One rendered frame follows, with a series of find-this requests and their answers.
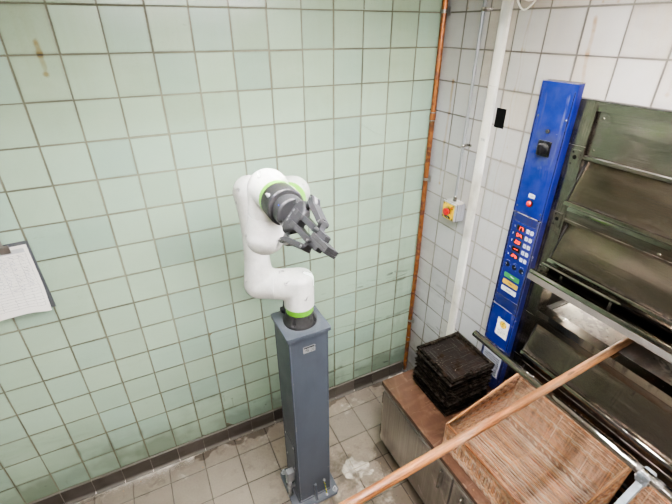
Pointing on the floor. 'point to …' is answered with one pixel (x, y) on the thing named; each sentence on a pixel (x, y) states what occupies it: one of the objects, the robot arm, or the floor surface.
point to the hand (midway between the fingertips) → (323, 245)
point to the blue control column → (558, 100)
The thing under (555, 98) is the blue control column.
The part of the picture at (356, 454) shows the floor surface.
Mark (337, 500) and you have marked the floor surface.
